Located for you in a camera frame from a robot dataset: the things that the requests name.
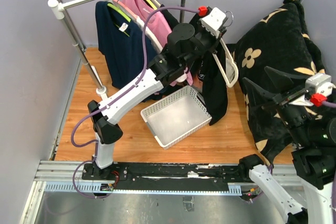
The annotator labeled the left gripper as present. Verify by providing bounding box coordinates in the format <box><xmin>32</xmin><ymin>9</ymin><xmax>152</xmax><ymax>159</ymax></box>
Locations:
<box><xmin>182</xmin><ymin>19</ymin><xmax>228</xmax><ymax>69</ymax></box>

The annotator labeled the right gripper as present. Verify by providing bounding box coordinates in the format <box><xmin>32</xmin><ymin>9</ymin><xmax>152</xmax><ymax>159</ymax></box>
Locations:
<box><xmin>241</xmin><ymin>64</ymin><xmax>311</xmax><ymax>143</ymax></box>

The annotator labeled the black t shirt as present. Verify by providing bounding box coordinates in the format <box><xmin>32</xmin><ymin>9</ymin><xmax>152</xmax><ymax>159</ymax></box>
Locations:
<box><xmin>161</xmin><ymin>4</ymin><xmax>179</xmax><ymax>29</ymax></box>
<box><xmin>191</xmin><ymin>51</ymin><xmax>228</xmax><ymax>125</ymax></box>

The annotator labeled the metal clothes rack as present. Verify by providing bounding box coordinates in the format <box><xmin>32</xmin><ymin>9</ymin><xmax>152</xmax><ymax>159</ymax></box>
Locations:
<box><xmin>47</xmin><ymin>0</ymin><xmax>190</xmax><ymax>99</ymax></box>

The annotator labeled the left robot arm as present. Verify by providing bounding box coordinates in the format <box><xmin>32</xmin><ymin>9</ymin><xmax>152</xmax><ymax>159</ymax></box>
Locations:
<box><xmin>88</xmin><ymin>18</ymin><xmax>226</xmax><ymax>180</ymax></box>

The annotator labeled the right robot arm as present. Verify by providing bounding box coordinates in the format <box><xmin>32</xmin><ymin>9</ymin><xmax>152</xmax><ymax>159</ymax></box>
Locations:
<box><xmin>238</xmin><ymin>67</ymin><xmax>335</xmax><ymax>223</ymax></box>

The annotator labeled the white t shirt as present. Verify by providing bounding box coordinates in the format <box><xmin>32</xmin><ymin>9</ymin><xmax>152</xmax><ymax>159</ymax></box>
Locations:
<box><xmin>102</xmin><ymin>0</ymin><xmax>169</xmax><ymax>51</ymax></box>

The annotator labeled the pink t shirt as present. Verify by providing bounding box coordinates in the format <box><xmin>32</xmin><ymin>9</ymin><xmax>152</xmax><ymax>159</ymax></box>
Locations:
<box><xmin>119</xmin><ymin>0</ymin><xmax>194</xmax><ymax>87</ymax></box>

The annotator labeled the navy blue t shirt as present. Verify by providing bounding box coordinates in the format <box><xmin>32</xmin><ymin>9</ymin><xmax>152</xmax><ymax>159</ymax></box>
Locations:
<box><xmin>95</xmin><ymin>1</ymin><xmax>144</xmax><ymax>89</ymax></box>

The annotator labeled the green hanger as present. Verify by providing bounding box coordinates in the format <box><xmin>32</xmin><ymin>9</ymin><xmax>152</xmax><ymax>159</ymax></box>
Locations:
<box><xmin>108</xmin><ymin>2</ymin><xmax>131</xmax><ymax>34</ymax></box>

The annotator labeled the pink white hanger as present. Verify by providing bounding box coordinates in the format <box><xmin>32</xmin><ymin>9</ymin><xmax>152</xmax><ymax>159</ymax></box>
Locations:
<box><xmin>105</xmin><ymin>0</ymin><xmax>138</xmax><ymax>22</ymax></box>

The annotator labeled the black floral blanket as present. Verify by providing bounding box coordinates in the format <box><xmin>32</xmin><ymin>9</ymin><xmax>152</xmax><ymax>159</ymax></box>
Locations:
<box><xmin>228</xmin><ymin>0</ymin><xmax>325</xmax><ymax>165</ymax></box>

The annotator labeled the white plastic basket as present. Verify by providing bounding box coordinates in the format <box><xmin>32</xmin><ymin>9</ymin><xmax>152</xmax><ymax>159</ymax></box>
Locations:
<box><xmin>141</xmin><ymin>86</ymin><xmax>212</xmax><ymax>150</ymax></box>

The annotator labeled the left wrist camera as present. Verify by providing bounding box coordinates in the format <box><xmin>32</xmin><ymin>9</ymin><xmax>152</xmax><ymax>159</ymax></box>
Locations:
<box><xmin>200</xmin><ymin>7</ymin><xmax>228</xmax><ymax>39</ymax></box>

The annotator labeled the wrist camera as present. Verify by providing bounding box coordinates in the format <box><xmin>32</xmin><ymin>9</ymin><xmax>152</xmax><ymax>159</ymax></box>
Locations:
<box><xmin>200</xmin><ymin>7</ymin><xmax>228</xmax><ymax>39</ymax></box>
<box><xmin>289</xmin><ymin>73</ymin><xmax>334</xmax><ymax>107</ymax></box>

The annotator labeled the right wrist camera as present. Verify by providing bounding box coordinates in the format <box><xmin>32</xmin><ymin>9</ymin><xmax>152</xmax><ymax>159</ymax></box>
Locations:
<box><xmin>289</xmin><ymin>73</ymin><xmax>334</xmax><ymax>107</ymax></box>

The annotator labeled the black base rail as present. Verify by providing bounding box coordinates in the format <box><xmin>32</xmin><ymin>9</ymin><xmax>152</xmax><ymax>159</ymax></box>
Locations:
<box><xmin>81</xmin><ymin>162</ymin><xmax>251</xmax><ymax>192</ymax></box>

